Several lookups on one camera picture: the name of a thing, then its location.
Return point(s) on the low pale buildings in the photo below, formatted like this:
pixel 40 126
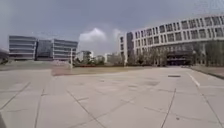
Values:
pixel 91 56

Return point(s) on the brown dry grass bed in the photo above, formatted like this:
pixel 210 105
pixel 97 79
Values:
pixel 90 70

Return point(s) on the pale paved plaza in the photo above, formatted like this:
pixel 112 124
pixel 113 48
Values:
pixel 116 100

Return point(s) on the white curved building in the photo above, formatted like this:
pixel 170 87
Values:
pixel 180 38

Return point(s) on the grey striped glass building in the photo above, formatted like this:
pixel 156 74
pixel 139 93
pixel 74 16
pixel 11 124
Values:
pixel 40 48

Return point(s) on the raised planted bed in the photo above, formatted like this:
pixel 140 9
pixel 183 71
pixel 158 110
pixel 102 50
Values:
pixel 211 71

